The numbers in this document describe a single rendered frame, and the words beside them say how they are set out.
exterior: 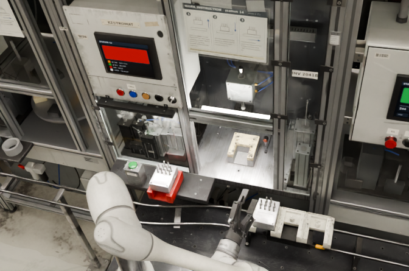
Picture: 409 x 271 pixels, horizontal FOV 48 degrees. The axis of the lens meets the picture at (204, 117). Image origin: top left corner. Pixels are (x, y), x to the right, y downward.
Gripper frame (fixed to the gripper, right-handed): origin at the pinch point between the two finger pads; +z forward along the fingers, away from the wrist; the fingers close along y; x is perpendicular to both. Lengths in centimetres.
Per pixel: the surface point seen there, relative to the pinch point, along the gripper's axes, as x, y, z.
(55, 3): 43, 101, 21
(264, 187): 5.5, -14.9, 14.7
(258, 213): 0.8, -11.8, -0.2
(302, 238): -17.4, -23.2, -3.2
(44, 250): 168, -37, -43
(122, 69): 32, 68, 16
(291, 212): -7.7, -23.3, 7.8
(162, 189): 39.0, 12.3, -7.1
